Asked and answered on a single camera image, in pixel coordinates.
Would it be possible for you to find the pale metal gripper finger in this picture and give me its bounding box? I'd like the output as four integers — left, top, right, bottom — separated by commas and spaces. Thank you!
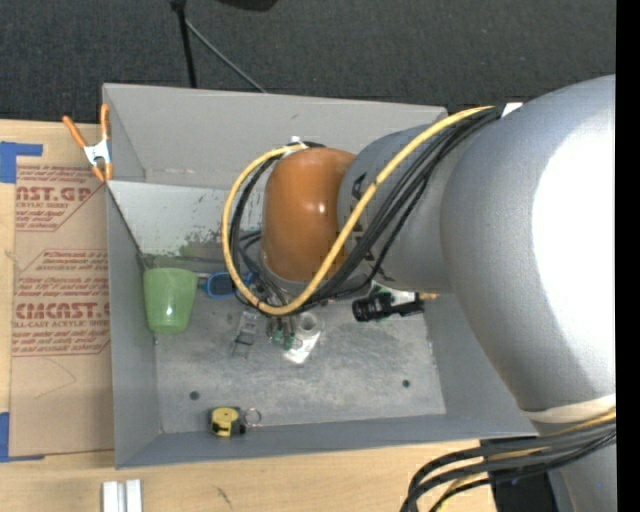
229, 309, 260, 360

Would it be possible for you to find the blue and black oval tool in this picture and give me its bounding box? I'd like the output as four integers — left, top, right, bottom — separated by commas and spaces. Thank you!
198, 270, 259, 300

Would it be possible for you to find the grey metal bin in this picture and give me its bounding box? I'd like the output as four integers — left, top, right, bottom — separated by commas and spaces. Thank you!
101, 82, 539, 471

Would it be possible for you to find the green plastic cup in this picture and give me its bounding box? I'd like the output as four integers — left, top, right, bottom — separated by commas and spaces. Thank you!
142, 267, 200, 336

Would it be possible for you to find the yellow and black tape measure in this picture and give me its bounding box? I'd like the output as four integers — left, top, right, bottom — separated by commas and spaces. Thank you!
207, 405, 263, 440

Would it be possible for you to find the brown cardboard board, red print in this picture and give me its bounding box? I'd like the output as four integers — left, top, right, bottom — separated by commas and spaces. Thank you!
0, 118, 116, 464

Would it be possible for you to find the black cylinder on white bracket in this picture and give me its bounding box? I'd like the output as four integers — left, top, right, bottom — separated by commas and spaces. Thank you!
351, 286, 442, 324

